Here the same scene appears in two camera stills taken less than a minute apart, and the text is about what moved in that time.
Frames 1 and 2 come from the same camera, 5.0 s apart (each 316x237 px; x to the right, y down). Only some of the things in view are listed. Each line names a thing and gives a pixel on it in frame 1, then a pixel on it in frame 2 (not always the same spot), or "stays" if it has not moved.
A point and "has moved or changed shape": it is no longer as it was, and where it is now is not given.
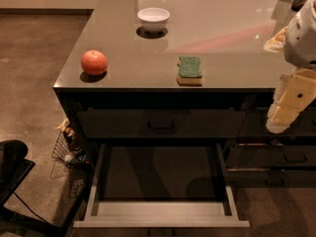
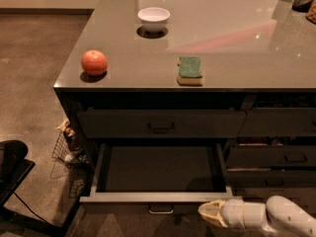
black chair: [14, 166] stays
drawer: [162, 185] has moved or changed shape
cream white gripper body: [302, 43] to [233, 211]
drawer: [270, 156] stays
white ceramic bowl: [153, 19] stays
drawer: [161, 122] stays
